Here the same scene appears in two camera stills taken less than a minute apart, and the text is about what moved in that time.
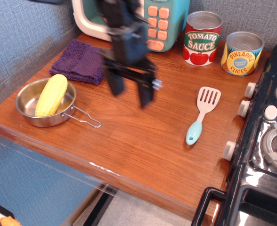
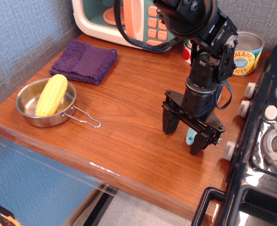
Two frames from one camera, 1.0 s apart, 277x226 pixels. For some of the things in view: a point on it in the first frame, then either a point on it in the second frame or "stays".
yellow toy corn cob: x=51 y=95 stays
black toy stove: x=257 y=190 stays
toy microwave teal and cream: x=166 y=21 stays
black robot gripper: x=130 y=58 -> x=195 y=107
